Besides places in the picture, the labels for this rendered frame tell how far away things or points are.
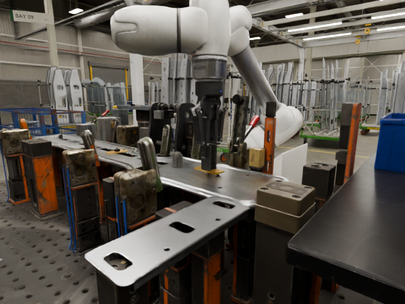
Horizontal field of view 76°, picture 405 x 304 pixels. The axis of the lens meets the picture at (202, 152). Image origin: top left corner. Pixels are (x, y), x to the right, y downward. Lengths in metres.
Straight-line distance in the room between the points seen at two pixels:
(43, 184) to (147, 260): 0.97
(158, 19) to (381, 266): 0.60
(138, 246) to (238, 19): 1.03
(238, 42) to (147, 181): 0.82
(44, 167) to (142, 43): 0.79
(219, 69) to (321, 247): 0.46
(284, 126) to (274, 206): 1.04
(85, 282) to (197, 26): 0.74
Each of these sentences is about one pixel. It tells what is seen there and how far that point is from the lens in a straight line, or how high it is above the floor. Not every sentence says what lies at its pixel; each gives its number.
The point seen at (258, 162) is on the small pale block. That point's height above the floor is 1.03.
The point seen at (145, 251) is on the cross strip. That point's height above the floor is 1.00.
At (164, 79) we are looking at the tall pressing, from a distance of 5.84.
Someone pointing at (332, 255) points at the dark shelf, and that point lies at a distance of 0.36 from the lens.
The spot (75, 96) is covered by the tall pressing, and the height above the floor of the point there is 1.22.
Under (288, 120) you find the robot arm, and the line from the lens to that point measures 1.46.
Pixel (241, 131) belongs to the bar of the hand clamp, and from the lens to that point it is 0.81.
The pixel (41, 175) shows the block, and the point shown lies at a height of 0.89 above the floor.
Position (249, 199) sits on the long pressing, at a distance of 0.57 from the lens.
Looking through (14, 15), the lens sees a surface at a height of 4.40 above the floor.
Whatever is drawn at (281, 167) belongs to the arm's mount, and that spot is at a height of 0.90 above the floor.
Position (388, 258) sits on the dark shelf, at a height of 1.03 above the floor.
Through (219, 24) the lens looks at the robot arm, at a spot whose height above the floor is 1.38.
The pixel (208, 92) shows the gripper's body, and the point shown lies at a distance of 0.66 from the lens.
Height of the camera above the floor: 1.21
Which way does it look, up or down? 12 degrees down
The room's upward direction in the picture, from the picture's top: straight up
